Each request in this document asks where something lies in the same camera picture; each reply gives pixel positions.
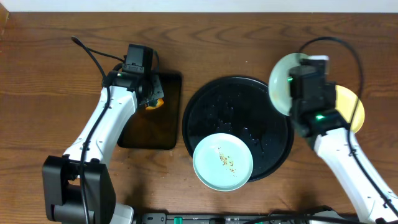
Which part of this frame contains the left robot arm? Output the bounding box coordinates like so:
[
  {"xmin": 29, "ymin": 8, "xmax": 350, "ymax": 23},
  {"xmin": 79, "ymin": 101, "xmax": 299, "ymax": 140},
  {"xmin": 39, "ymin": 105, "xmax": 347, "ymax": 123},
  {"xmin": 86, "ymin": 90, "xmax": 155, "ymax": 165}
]
[{"xmin": 42, "ymin": 63, "xmax": 164, "ymax": 223}]

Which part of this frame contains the black round serving tray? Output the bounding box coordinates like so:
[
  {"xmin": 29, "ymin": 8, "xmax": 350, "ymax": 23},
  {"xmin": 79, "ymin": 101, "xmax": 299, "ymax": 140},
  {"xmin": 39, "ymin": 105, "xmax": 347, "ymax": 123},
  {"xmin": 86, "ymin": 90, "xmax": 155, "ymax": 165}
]
[{"xmin": 182, "ymin": 76, "xmax": 294, "ymax": 182}]

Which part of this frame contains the light blue plate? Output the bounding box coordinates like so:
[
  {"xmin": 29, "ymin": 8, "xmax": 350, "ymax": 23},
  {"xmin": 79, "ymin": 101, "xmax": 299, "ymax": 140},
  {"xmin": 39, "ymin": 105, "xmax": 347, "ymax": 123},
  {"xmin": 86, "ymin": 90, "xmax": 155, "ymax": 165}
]
[
  {"xmin": 269, "ymin": 53, "xmax": 308, "ymax": 116},
  {"xmin": 192, "ymin": 133, "xmax": 254, "ymax": 192}
]

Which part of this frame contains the yellow green scrub sponge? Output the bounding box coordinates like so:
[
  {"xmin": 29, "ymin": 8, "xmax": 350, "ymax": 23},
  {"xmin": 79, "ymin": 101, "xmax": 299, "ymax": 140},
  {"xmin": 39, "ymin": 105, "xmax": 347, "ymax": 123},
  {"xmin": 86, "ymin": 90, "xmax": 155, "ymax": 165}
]
[{"xmin": 145, "ymin": 98, "xmax": 164, "ymax": 110}]

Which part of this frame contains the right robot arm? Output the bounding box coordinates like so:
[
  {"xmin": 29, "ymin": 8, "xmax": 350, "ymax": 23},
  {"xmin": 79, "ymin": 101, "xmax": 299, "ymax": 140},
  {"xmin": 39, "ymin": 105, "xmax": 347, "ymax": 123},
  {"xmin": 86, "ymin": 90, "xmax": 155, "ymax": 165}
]
[{"xmin": 288, "ymin": 65, "xmax": 397, "ymax": 223}]

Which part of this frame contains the pale yellow plate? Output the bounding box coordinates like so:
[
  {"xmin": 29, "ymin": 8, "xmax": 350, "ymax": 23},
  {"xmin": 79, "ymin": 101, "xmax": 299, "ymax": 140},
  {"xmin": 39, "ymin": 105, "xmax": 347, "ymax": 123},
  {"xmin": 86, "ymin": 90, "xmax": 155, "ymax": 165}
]
[{"xmin": 336, "ymin": 85, "xmax": 365, "ymax": 133}]

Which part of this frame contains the black rectangular water tray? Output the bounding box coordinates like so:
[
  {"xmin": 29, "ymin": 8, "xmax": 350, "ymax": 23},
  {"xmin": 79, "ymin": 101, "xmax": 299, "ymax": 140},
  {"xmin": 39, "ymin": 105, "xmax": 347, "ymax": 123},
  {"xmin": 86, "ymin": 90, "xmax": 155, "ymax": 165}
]
[{"xmin": 118, "ymin": 73, "xmax": 182, "ymax": 150}]

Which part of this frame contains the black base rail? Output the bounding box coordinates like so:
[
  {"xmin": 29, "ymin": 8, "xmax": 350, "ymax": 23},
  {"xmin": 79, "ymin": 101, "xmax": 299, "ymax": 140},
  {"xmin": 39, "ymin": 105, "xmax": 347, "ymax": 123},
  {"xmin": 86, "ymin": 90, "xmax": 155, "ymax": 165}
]
[{"xmin": 136, "ymin": 212, "xmax": 358, "ymax": 224}]

